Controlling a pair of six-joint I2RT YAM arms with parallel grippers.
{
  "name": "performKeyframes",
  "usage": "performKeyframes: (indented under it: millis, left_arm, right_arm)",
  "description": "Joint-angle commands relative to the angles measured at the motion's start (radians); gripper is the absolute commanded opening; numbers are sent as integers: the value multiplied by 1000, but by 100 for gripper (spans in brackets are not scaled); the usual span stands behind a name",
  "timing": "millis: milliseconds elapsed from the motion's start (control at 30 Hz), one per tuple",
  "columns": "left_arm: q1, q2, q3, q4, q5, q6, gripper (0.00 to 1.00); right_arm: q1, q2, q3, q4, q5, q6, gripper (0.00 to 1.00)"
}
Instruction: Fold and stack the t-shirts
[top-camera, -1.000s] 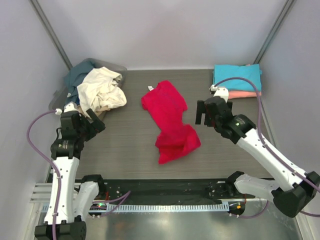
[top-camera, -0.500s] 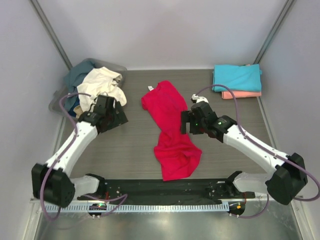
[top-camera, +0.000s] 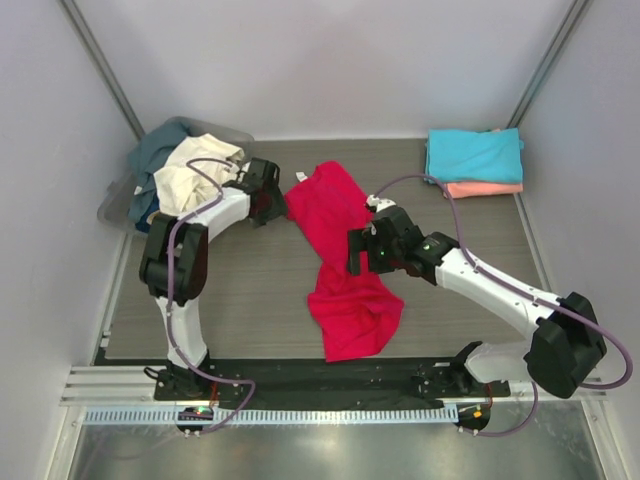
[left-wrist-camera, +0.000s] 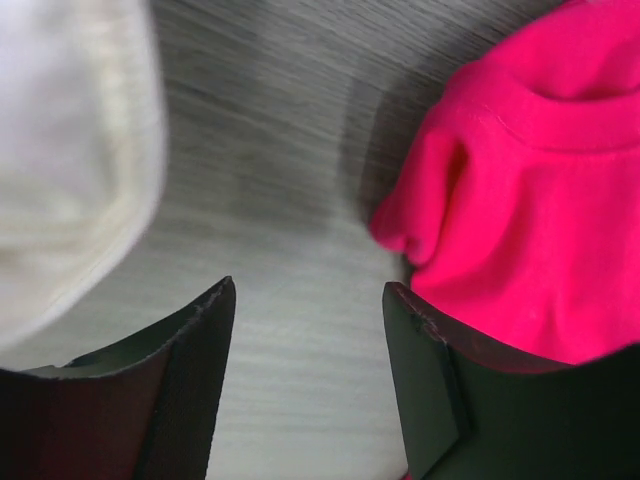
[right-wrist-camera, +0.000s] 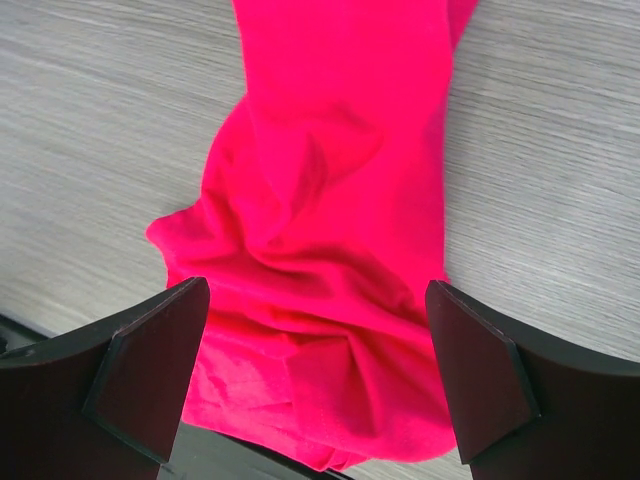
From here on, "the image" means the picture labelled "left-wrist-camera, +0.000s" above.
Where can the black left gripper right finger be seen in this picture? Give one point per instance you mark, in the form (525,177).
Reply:
(472,407)

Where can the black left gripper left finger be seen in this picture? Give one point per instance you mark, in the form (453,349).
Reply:
(144,407)

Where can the red pink t shirt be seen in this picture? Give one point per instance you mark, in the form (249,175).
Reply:
(518,203)

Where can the cream white t shirt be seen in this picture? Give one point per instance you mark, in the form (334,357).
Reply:
(83,151)

